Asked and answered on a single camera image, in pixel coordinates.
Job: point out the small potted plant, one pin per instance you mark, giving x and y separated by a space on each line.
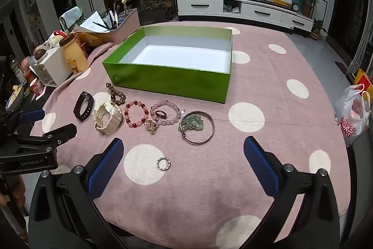
316 30

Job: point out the silver bangle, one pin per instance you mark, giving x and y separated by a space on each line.
195 142

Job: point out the green cardboard box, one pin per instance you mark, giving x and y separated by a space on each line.
174 82

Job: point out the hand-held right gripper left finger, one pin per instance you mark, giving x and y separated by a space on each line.
107 168

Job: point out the yellow bottle with brown cap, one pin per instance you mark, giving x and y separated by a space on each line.
74 58

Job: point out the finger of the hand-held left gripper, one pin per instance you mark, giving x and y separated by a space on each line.
62 132
32 116

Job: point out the cream wrist watch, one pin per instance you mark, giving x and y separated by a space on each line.
112 112

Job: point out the potted plant in dark crate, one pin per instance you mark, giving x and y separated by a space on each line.
156 4

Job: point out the white television cabinet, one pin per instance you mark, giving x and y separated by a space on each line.
262 14

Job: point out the yellow snack packet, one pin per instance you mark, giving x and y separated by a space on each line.
86 39

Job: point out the black alarm clock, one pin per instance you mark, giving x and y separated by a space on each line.
295 6

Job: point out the gold charm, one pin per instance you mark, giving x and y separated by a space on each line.
151 126

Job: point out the green jade pendant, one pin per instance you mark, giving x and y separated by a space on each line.
191 122

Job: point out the yellow and red box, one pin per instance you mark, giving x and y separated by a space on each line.
361 78

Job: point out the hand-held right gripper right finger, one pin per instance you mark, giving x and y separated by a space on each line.
260 168

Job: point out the white plastic container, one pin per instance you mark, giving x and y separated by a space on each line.
55 68

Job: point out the tall potted plant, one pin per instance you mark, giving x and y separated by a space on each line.
308 4

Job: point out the white plastic bag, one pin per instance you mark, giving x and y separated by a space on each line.
351 117

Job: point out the black fitness band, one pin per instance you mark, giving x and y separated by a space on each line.
77 106

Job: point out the pink desk organizer box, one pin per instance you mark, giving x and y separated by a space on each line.
125 25

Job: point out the pink polka dot tablecloth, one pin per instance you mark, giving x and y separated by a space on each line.
204 193

